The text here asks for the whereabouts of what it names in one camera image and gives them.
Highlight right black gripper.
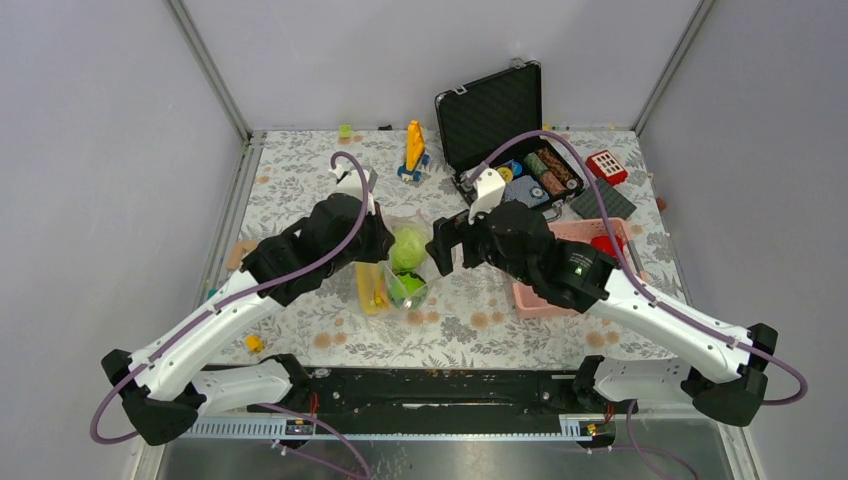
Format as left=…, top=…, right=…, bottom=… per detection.
left=424, top=196, right=535, bottom=285

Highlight green toy cabbage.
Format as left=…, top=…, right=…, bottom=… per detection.
left=389, top=226, right=428, bottom=272

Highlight green toy watermelon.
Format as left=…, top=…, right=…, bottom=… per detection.
left=388, top=271, right=429, bottom=310

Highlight clear pink zip bag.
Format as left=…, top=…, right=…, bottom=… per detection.
left=354, top=210, right=437, bottom=315

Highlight yellow toy bananas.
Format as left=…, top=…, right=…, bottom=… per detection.
left=354, top=262, right=390, bottom=315

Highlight pink plastic basket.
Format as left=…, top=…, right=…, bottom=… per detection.
left=512, top=217, right=649, bottom=320

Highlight black poker chip case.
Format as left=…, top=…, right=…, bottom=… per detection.
left=434, top=58, right=585, bottom=213

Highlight red toy pepper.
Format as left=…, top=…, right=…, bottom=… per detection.
left=590, top=235, right=625, bottom=258

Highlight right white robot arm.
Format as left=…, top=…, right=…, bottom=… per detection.
left=426, top=201, right=778, bottom=427

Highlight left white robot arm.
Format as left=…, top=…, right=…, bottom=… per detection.
left=101, top=193, right=394, bottom=446

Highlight yellow toy crane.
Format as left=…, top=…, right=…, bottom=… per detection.
left=397, top=120, right=430, bottom=182

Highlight yellow small block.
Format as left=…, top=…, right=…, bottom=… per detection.
left=245, top=335, right=265, bottom=354

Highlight red window block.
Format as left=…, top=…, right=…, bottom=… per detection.
left=586, top=150, right=628, bottom=186

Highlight grey building baseplate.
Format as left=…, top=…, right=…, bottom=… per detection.
left=569, top=177, right=639, bottom=223

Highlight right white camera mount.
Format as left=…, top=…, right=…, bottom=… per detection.
left=465, top=167, right=506, bottom=225

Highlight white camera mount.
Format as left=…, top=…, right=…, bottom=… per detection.
left=465, top=167, right=506, bottom=225
left=331, top=166, right=378, bottom=200

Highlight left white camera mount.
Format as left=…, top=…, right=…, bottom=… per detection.
left=331, top=166, right=378, bottom=200

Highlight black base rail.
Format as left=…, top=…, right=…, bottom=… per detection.
left=279, top=367, right=628, bottom=435

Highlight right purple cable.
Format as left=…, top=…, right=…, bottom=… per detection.
left=466, top=129, right=810, bottom=480

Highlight purple cable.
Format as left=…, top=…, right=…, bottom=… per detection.
left=89, top=152, right=372, bottom=480
left=466, top=129, right=810, bottom=480

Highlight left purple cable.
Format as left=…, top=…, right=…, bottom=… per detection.
left=89, top=152, right=372, bottom=480

